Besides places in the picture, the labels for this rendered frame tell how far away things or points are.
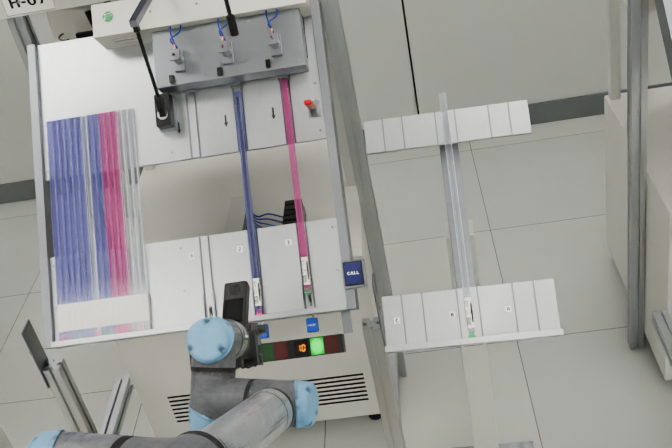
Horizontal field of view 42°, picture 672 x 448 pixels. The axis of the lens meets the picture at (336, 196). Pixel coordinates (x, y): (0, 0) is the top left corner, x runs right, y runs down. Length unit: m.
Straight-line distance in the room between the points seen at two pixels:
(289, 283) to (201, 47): 0.56
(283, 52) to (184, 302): 0.59
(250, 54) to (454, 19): 1.82
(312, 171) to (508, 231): 0.96
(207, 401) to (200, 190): 1.22
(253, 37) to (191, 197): 0.76
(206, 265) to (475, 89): 2.11
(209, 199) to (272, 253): 0.68
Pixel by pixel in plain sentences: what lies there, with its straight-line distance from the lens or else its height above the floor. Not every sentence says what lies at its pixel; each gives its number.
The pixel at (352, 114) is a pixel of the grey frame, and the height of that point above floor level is 0.91.
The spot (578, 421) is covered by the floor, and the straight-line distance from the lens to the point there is 2.57.
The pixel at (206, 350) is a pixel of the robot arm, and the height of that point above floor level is 0.97.
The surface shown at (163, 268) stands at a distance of 1.98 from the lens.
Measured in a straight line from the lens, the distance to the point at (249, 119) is 1.98.
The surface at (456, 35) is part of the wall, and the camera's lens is 3.70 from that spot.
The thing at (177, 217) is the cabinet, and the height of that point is 0.62.
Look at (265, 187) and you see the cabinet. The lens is 2.55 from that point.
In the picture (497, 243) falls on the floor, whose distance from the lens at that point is 3.20.
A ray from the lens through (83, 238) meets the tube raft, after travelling 2.04.
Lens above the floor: 1.90
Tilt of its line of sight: 32 degrees down
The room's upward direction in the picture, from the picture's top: 12 degrees counter-clockwise
